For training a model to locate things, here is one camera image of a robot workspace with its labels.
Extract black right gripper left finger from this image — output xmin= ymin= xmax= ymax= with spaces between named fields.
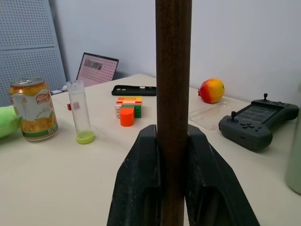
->
xmin=106 ymin=124 xmax=162 ymax=226

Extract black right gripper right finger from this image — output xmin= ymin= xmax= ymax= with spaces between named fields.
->
xmin=185 ymin=124 xmax=260 ymax=226

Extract brown wooden pole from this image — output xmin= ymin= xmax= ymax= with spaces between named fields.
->
xmin=155 ymin=0 xmax=191 ymax=226

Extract orange cylinder block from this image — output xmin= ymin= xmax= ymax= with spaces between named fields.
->
xmin=119 ymin=107 xmax=135 ymax=127

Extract clear plastic tray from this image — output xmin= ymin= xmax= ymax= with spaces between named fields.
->
xmin=188 ymin=97 xmax=253 ymax=130

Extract dark grey handheld controller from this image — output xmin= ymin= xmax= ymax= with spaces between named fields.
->
xmin=218 ymin=93 xmax=300 ymax=151

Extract colourful toy brick block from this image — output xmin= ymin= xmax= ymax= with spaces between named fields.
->
xmin=114 ymin=97 xmax=143 ymax=119

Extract pale green bottle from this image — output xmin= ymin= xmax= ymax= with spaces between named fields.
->
xmin=285 ymin=119 xmax=301 ymax=195

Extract red yellow mango fruit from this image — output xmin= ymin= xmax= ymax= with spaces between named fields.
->
xmin=198 ymin=78 xmax=225 ymax=104

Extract black phone case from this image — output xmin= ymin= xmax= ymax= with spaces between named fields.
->
xmin=111 ymin=85 xmax=157 ymax=97

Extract clear tube with green cap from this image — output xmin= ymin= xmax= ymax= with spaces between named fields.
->
xmin=66 ymin=79 xmax=95 ymax=145

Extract open laptop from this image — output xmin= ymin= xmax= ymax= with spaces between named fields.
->
xmin=75 ymin=52 xmax=119 ymax=88

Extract orange juice drink can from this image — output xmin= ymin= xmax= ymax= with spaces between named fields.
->
xmin=8 ymin=77 xmax=59 ymax=142

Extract grey perforated panel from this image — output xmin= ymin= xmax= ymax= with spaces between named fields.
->
xmin=0 ymin=0 xmax=69 ymax=107

